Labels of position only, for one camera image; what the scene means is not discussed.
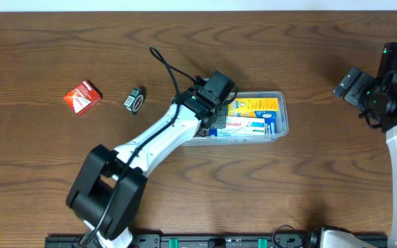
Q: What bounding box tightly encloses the blue KoolFever box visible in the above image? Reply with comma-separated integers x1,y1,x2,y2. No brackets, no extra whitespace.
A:
209,117,276,137

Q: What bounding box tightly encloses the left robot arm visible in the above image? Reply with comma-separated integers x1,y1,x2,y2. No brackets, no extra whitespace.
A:
66,96,203,247

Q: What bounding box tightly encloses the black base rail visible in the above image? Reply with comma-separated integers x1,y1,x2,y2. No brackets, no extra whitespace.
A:
44,227,388,248

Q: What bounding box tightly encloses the small dark green box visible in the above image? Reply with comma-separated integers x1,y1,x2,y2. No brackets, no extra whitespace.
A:
123,87,146,115

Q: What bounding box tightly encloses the red Panadol box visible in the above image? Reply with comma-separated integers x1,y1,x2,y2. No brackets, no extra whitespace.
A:
63,80,103,116

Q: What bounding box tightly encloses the yellow medicine box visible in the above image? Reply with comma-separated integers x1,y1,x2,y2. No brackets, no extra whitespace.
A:
227,98,279,118

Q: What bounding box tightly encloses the white Panadol box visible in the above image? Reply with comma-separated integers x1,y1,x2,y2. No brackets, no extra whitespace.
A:
211,116,266,136

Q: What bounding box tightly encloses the clear plastic container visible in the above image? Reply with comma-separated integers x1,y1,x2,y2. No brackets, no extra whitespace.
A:
184,91,289,146

